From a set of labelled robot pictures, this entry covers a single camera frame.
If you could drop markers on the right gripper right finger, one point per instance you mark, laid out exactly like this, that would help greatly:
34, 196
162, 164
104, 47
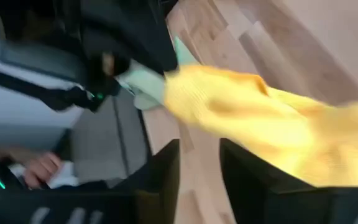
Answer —
291, 205

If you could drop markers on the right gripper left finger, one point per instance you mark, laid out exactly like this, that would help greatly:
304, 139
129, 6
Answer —
104, 205

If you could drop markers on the pale green teal-edged towel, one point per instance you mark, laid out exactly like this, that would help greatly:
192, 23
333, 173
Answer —
148, 87

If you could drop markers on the yellow microfiber towel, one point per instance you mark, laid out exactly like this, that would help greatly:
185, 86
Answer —
259, 124

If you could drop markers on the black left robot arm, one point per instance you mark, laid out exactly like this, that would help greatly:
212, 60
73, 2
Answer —
51, 93

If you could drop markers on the person's hand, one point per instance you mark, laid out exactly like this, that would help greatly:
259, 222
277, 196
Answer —
42, 169

